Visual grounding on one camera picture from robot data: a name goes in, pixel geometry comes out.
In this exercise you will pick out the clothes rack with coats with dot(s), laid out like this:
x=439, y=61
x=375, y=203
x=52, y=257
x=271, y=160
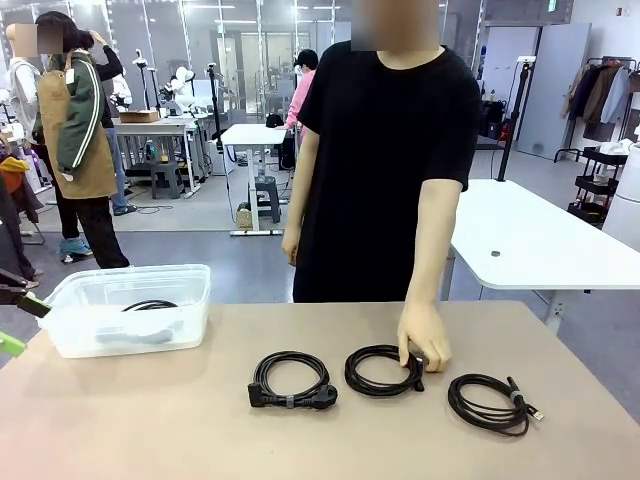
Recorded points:
x=595, y=95

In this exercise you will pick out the person in pink top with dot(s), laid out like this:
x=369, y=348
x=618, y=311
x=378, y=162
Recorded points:
x=304, y=95

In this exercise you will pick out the person in black t-shirt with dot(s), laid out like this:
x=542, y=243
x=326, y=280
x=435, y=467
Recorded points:
x=380, y=150

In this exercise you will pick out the white table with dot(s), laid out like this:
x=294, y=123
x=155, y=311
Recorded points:
x=525, y=225

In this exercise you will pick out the person's right forearm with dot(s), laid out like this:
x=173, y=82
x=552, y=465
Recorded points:
x=296, y=210

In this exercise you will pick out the person's right hand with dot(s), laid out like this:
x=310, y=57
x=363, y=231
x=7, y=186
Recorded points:
x=291, y=245

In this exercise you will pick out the person in black top jeans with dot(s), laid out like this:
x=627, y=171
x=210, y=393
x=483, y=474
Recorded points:
x=117, y=165

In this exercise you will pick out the white cylindrical column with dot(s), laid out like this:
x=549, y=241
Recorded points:
x=627, y=200

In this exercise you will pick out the black suitcases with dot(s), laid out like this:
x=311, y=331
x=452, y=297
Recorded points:
x=495, y=117

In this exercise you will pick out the grey step stool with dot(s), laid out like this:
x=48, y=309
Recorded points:
x=166, y=180

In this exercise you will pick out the yellow cloth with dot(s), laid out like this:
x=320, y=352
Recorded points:
x=12, y=164

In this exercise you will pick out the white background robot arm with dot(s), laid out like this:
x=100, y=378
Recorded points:
x=182, y=92

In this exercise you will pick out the clear plastic storage bin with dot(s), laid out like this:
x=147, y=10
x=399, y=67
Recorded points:
x=195, y=300

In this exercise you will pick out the person's left hand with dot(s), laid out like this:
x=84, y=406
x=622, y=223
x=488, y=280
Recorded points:
x=425, y=335

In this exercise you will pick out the black tripod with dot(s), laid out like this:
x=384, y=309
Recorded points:
x=215, y=100

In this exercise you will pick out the person's left forearm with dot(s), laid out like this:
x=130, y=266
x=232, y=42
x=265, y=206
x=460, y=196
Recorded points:
x=430, y=270

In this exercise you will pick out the grey partition panel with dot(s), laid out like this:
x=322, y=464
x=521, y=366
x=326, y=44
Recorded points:
x=555, y=75

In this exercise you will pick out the black cap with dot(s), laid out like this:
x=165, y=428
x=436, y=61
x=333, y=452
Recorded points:
x=274, y=121

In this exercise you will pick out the black stand with white head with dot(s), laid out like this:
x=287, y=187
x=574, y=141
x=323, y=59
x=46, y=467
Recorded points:
x=142, y=75

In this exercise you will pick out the black camera pole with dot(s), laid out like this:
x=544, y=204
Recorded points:
x=512, y=125

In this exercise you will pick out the person in brown apron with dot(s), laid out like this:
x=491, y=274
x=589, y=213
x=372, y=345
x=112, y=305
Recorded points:
x=75, y=150

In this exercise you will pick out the small white background robot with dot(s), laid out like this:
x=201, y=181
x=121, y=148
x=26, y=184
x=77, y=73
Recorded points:
x=122, y=90

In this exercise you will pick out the grey stool under desk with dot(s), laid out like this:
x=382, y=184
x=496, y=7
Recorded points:
x=265, y=200

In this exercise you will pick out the grey workbench table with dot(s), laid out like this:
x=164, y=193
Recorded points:
x=150, y=127

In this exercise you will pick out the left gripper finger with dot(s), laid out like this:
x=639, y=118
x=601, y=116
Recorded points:
x=10, y=344
x=30, y=305

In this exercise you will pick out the black utility cart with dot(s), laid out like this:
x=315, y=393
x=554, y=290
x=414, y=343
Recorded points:
x=600, y=159

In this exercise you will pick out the brown cardboard box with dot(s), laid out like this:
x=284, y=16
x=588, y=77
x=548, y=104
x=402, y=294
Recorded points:
x=139, y=117

